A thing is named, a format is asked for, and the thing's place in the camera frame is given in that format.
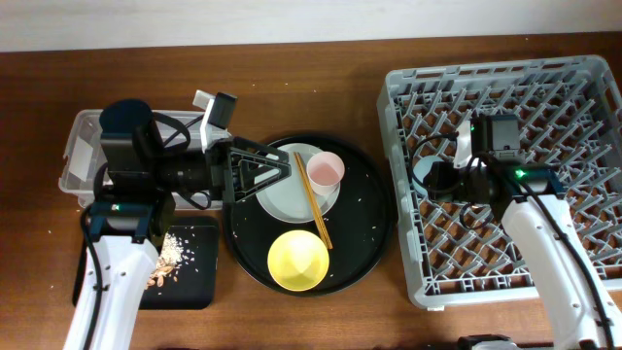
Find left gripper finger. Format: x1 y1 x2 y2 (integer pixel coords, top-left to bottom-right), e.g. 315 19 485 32
229 137 290 167
227 162 292 202

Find blue plastic cup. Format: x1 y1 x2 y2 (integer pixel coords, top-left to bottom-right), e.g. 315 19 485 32
412 156 442 196

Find pink plastic cup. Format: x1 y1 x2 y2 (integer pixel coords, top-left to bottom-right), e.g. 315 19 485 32
306 152 345 195

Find food scraps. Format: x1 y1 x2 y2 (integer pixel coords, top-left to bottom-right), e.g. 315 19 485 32
146 233 195 290

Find yellow bowl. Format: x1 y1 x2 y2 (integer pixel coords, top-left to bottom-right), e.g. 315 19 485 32
267 229 329 293

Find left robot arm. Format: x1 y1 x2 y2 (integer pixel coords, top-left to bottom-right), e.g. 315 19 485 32
64 99 291 349

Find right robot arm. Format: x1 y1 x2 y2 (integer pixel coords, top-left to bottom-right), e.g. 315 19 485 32
413 157 621 349

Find grey dishwasher rack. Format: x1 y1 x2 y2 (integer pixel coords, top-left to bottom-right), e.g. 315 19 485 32
377 55 621 310

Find grey round plate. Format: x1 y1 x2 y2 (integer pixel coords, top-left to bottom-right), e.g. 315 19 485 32
257 143 340 224

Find clear plastic bin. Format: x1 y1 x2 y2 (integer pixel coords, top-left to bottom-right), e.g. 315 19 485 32
58 109 232 210

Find round black serving tray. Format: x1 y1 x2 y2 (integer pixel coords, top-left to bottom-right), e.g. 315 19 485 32
224 133 396 297

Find black rectangular tray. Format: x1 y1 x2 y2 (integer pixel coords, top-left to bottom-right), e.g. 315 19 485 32
94 217 220 310

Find white label sticker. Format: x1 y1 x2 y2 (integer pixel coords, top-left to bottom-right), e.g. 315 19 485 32
69 136 93 182

